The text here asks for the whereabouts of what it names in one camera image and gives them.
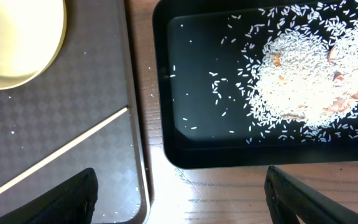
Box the yellow round plate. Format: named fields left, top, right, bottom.
left=0, top=0, right=67, bottom=90

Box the wooden chopstick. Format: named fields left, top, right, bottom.
left=0, top=106, right=129, bottom=195

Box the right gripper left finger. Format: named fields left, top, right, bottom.
left=0, top=168, right=98, bottom=224

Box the dark brown serving tray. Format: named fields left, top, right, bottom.
left=0, top=1, right=150, bottom=223

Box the black waste tray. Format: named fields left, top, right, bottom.
left=152, top=0, right=358, bottom=169

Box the spilled rice pile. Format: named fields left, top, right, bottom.
left=169, top=0, right=358, bottom=144

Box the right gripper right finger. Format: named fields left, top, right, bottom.
left=264, top=166, right=358, bottom=224

